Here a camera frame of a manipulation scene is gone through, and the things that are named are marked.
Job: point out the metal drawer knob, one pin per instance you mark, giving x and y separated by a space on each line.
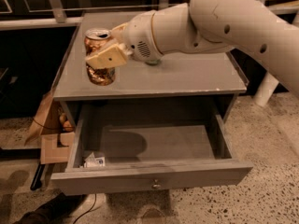
156 184

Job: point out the grey wooden cabinet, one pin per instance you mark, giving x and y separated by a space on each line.
176 74

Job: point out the metal railing frame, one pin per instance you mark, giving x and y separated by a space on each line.
32 14

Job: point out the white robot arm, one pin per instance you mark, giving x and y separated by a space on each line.
206 26

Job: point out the grey open top drawer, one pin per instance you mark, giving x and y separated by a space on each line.
180 154

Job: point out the green soda can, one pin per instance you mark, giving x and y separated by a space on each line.
153 62

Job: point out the black shoe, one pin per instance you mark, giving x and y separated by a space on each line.
58 207

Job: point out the orange soda can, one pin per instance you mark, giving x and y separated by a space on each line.
95 39

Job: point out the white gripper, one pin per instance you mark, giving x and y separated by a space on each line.
138 34

